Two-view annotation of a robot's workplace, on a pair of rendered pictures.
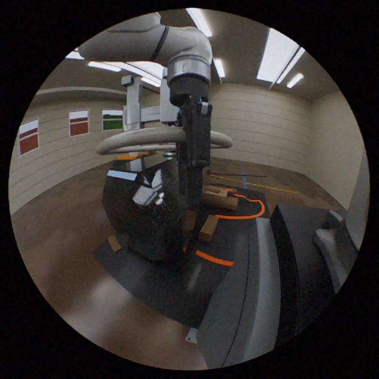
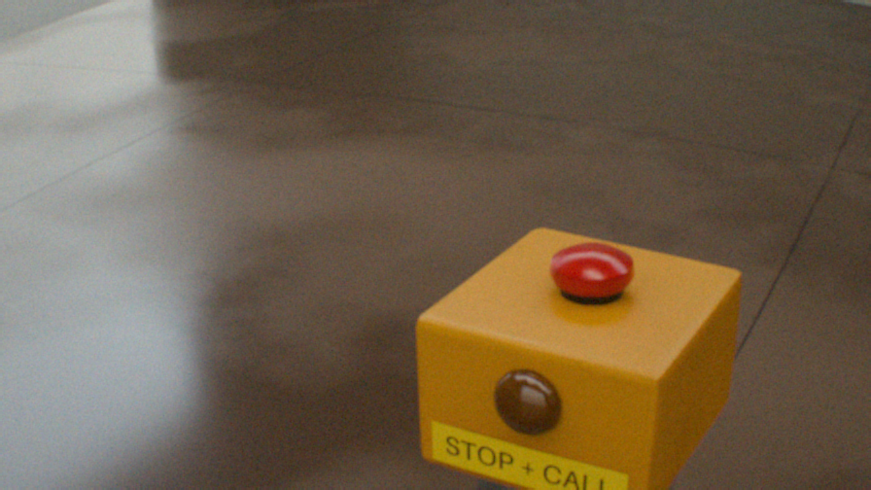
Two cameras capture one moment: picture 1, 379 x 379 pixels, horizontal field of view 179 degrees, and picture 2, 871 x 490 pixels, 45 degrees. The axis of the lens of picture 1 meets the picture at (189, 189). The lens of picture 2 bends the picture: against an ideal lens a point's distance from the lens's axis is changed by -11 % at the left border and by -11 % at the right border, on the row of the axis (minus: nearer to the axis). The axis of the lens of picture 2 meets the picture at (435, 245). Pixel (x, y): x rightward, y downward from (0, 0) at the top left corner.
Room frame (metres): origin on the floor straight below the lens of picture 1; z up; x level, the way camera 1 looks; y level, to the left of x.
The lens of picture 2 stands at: (-0.85, -0.17, 1.32)
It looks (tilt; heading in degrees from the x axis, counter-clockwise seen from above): 24 degrees down; 98
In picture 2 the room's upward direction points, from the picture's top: 2 degrees counter-clockwise
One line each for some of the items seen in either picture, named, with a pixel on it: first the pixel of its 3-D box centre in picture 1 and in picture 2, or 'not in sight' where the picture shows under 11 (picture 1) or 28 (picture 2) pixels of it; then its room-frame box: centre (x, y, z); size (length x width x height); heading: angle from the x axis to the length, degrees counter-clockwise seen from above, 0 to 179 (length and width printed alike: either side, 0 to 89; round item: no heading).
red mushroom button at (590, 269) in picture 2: not in sight; (592, 270); (-0.85, 0.31, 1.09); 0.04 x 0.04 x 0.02
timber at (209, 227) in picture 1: (209, 227); not in sight; (0.91, -0.22, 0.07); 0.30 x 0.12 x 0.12; 153
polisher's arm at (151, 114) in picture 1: (146, 115); not in sight; (1.73, 0.64, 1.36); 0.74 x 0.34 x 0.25; 92
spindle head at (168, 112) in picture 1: (174, 105); not in sight; (1.17, 0.15, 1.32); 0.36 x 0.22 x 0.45; 4
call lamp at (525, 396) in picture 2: not in sight; (527, 402); (-0.87, 0.25, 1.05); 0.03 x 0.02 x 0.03; 155
